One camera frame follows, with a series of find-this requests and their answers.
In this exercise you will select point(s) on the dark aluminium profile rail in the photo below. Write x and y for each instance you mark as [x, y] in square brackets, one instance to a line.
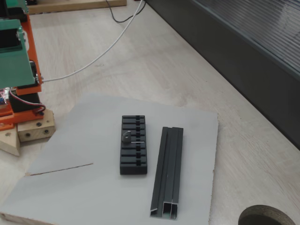
[167, 164]

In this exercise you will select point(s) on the wooden block with screws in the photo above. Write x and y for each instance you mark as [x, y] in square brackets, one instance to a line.
[35, 131]

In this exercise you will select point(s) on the silver metal rod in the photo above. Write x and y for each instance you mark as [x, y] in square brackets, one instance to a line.
[126, 138]

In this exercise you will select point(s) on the red controller board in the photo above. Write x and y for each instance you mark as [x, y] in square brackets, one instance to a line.
[3, 96]

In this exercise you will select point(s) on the grey board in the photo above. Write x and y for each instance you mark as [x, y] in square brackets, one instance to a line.
[93, 192]

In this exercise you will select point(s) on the wooden wedge base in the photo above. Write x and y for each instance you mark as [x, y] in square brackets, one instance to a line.
[9, 140]

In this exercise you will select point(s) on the black slotted holder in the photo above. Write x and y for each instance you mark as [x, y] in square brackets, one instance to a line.
[128, 161]

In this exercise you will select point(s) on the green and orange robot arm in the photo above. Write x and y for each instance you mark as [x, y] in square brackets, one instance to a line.
[14, 58]

